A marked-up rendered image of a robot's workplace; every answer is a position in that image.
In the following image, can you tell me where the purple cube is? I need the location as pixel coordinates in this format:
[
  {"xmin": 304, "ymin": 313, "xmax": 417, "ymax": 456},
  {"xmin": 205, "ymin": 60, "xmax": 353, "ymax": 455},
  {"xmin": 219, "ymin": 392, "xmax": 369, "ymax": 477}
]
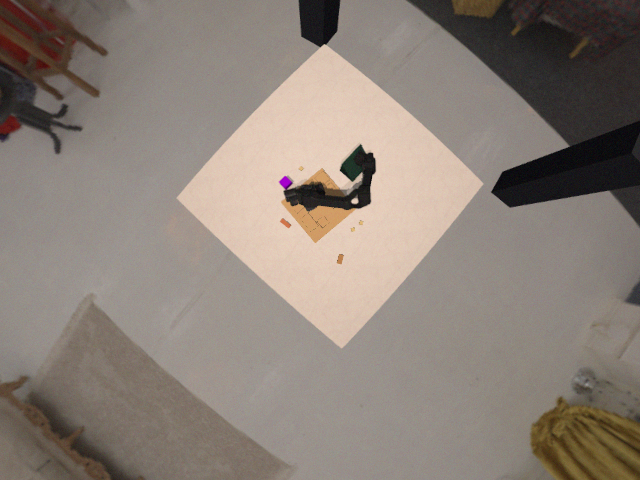
[{"xmin": 279, "ymin": 176, "xmax": 292, "ymax": 190}]

